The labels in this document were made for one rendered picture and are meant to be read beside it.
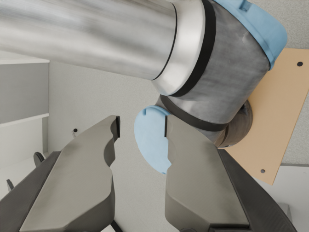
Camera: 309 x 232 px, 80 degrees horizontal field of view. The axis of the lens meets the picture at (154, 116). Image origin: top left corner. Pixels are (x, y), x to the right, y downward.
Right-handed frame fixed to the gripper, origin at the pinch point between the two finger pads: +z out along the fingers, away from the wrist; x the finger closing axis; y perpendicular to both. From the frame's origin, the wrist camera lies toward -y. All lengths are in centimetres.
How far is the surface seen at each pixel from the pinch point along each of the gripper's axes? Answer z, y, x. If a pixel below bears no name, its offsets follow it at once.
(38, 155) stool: 173, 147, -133
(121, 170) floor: 159, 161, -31
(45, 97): 288, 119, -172
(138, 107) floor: 152, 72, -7
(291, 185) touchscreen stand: 61, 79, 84
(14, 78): 253, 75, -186
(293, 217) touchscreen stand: 54, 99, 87
